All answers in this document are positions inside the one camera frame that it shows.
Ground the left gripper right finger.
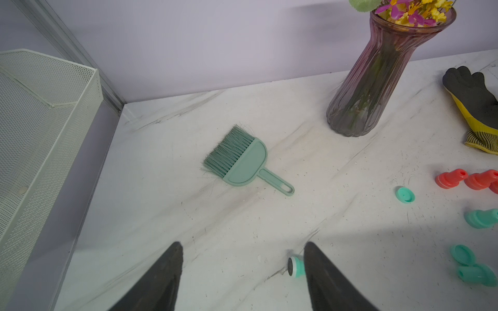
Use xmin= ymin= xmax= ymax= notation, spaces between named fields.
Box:
xmin=303 ymin=242 xmax=377 ymax=310

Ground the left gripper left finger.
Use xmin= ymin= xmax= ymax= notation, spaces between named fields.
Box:
xmin=111 ymin=242 xmax=183 ymax=310

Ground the green cap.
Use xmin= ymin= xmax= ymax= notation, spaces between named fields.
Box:
xmin=396 ymin=187 xmax=415 ymax=203
xmin=450 ymin=244 xmax=476 ymax=266

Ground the green stamp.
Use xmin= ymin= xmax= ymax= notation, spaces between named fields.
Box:
xmin=457 ymin=264 xmax=497 ymax=287
xmin=464 ymin=209 xmax=498 ymax=229
xmin=287 ymin=256 xmax=306 ymax=278

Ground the red stamp cluster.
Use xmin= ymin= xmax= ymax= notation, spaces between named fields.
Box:
xmin=489 ymin=181 xmax=498 ymax=194

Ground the green dustpan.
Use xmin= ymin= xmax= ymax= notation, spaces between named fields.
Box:
xmin=202 ymin=125 xmax=294 ymax=196

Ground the dark glass vase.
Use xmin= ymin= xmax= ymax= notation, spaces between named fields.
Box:
xmin=326 ymin=9 xmax=457 ymax=137

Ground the lower white mesh shelf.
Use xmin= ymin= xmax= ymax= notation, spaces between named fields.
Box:
xmin=1 ymin=49 xmax=103 ymax=309

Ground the black yellow work glove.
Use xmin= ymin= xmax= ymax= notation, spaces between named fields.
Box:
xmin=442 ymin=66 xmax=497 ymax=155

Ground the yellow flower bouquet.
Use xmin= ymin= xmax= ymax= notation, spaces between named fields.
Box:
xmin=349 ymin=0 xmax=455 ymax=28

